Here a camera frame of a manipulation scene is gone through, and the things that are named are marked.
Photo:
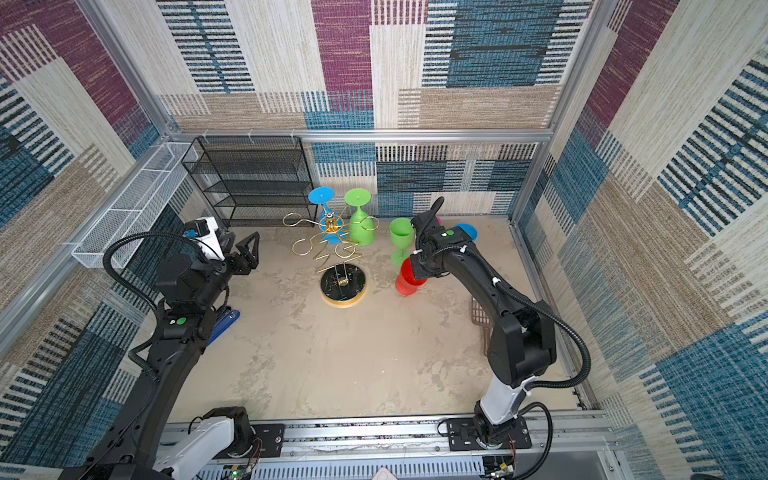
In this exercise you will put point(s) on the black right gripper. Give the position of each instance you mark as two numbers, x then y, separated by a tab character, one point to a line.
418	269

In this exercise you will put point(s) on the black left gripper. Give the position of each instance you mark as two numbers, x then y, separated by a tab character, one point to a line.
247	263

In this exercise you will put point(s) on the red wine glass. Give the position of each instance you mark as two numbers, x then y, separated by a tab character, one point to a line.
406	283

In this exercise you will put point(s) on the green wine glass front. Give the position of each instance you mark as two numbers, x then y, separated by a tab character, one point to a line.
402	237

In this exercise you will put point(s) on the green wine glass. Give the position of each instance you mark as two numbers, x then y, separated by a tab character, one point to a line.
361	226
402	237

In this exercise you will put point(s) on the blue wine glass front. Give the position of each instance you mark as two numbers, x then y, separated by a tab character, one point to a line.
470	230

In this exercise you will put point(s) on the blue wine glass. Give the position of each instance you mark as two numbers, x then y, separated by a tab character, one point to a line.
324	207
470	230

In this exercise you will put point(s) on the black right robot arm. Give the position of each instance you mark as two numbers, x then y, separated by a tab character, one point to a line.
522	345

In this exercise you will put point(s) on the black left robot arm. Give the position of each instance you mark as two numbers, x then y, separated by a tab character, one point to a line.
185	321

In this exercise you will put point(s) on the black mesh shelf rack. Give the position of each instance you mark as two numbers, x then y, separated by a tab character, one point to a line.
251	181

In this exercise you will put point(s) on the green wine glass back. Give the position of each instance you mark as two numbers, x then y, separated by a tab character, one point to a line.
361	226

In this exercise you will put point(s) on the blue wine glass back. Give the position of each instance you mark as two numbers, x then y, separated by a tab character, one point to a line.
324	207

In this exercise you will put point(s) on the brown slotted scoop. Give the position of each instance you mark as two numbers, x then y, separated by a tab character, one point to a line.
482	320

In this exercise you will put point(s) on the blue object at left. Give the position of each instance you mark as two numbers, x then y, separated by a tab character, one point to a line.
224	320

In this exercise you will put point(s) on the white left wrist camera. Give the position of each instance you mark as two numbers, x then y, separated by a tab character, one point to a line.
204	231

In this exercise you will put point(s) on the white wire mesh basket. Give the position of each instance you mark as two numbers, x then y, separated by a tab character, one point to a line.
138	204

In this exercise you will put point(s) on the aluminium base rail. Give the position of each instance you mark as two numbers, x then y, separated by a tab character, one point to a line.
559	445

